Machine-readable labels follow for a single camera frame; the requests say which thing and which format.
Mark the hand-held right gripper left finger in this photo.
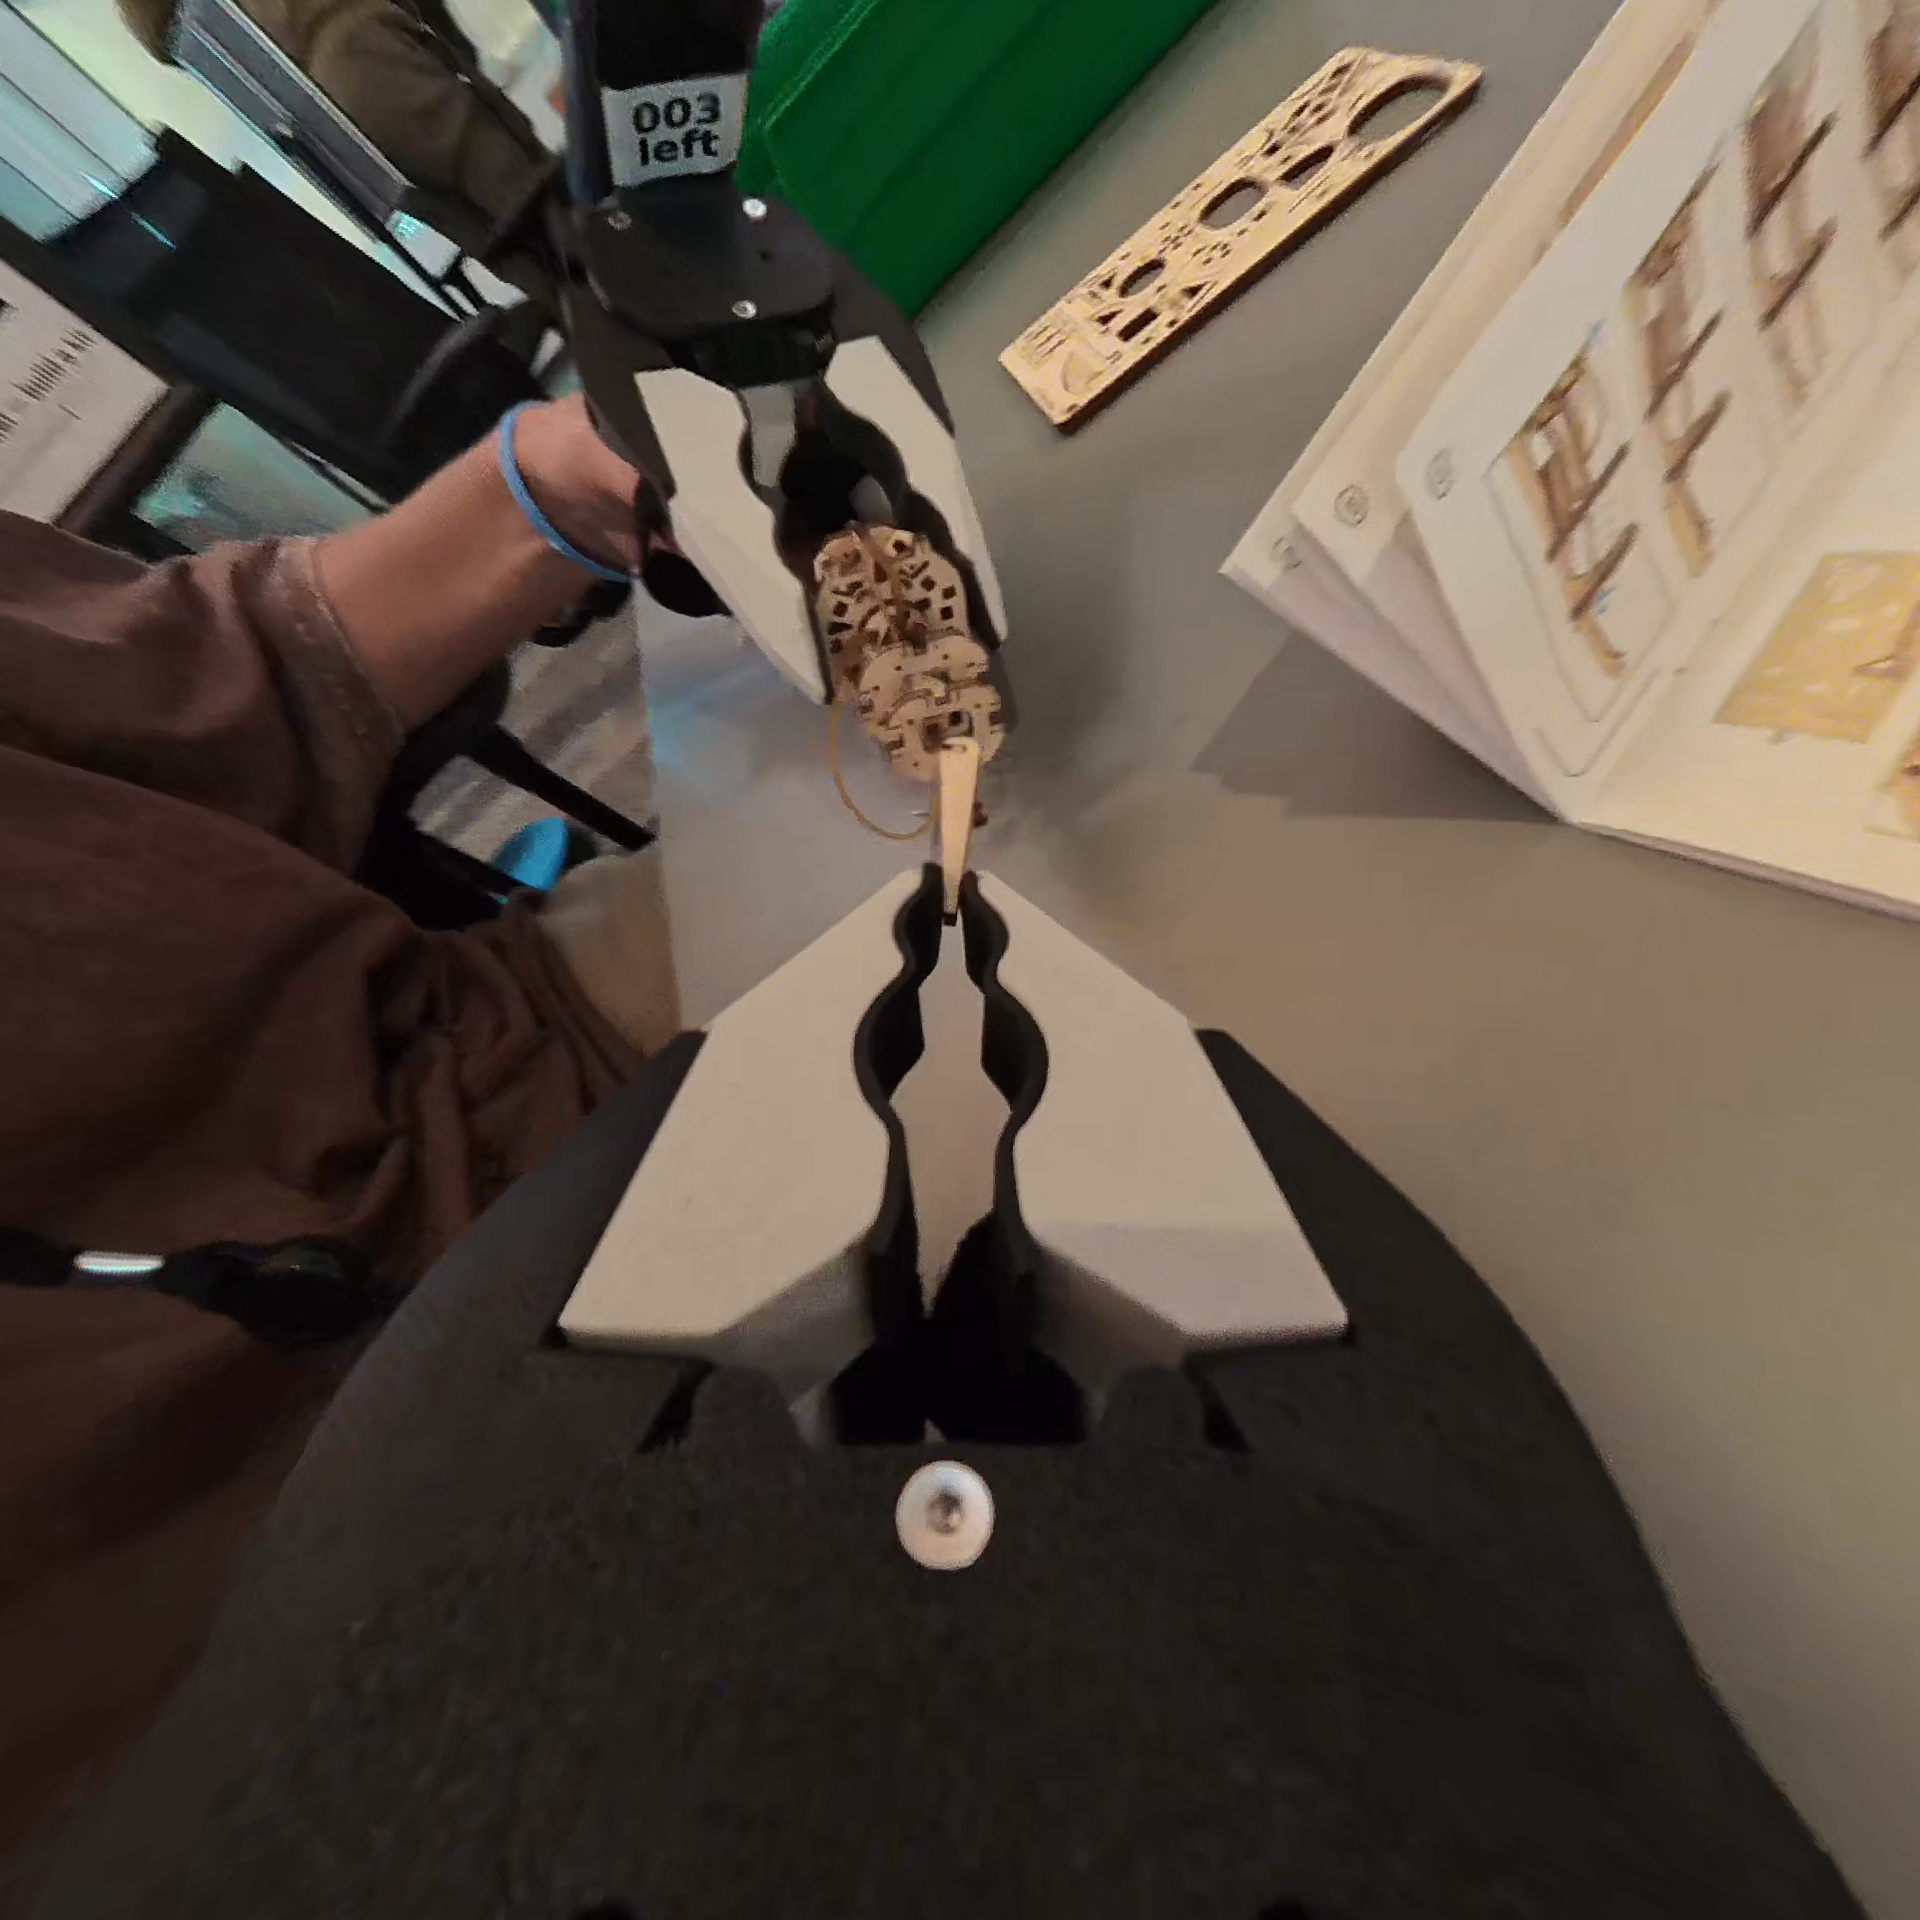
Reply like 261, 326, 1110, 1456
557, 866, 934, 1446

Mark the wooden model assembly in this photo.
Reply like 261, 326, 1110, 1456
811, 516, 1010, 789

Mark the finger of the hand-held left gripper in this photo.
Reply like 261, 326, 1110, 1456
633, 368, 842, 706
778, 326, 1010, 662

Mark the person's left forearm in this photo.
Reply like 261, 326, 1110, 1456
310, 435, 603, 735

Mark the black lanyard with clip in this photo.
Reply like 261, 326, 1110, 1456
0, 1224, 378, 1345

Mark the person's left hand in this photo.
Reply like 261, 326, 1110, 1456
517, 398, 656, 580

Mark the instruction booklet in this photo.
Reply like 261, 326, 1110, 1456
1220, 0, 1920, 920

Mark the white printed sheet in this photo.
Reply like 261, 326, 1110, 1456
0, 262, 169, 519

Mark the pointed wooden stick part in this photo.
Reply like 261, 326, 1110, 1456
934, 735, 995, 920

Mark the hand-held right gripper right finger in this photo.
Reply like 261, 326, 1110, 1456
960, 871, 1349, 1446

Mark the green plastic bin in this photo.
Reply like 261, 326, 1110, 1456
738, 0, 1223, 320

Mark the blue wristband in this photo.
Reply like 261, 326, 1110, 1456
496, 398, 636, 587

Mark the laser-cut wooden parts sheet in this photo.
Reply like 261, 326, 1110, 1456
1000, 49, 1486, 431

